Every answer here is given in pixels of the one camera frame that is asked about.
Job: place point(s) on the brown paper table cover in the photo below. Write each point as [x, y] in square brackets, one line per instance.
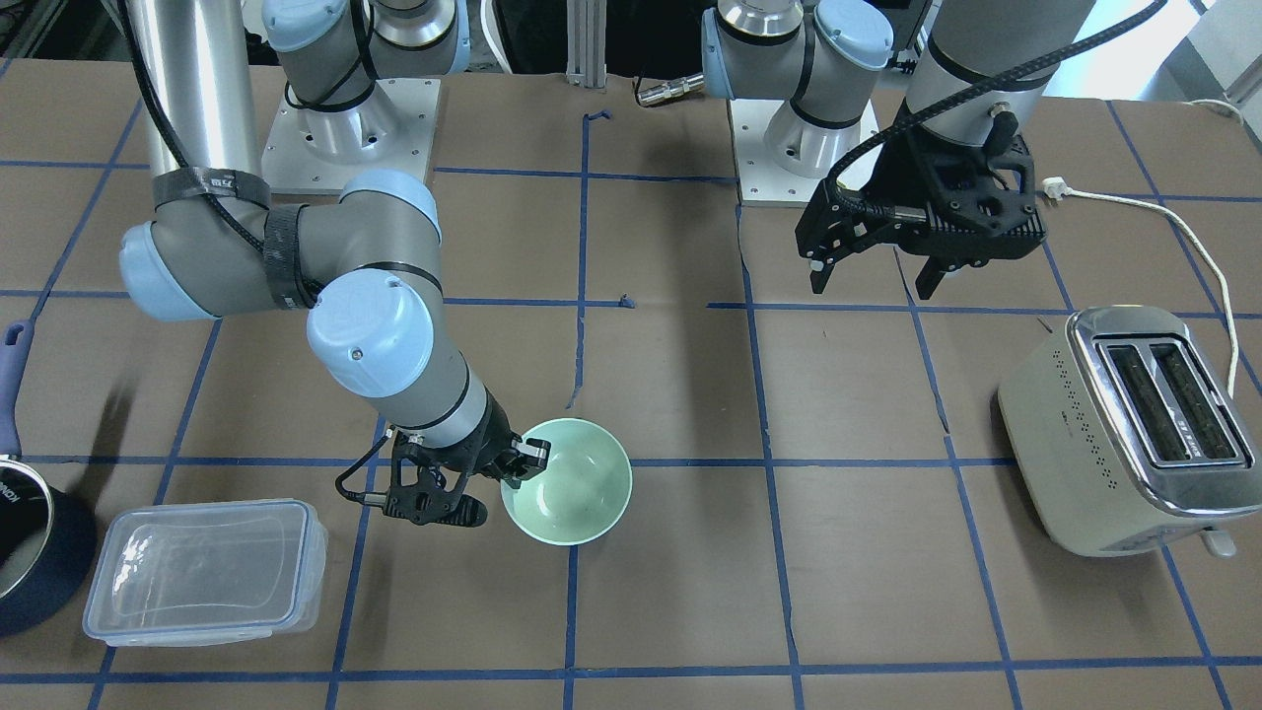
[826, 510]

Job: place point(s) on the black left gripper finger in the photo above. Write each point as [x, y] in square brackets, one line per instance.
[837, 222]
[934, 271]

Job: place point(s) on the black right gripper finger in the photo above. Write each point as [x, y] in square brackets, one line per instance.
[523, 460]

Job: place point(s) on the green bowl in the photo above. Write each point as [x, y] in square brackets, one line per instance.
[583, 491]

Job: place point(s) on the dark blue saucepan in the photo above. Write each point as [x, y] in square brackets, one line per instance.
[48, 537]

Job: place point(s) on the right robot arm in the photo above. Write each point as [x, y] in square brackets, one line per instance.
[366, 269]

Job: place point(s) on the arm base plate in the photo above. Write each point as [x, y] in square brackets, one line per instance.
[311, 153]
[780, 157]

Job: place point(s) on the cream and chrome toaster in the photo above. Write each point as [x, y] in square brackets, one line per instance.
[1126, 437]

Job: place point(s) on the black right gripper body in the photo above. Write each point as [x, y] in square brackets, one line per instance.
[487, 441]

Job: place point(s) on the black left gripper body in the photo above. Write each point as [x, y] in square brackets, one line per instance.
[906, 177]

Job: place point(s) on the clear plastic food container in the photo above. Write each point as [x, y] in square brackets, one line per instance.
[194, 575]

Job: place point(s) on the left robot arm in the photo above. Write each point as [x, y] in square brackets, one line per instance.
[988, 63]

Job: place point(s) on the aluminium frame post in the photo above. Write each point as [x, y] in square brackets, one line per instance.
[585, 27]

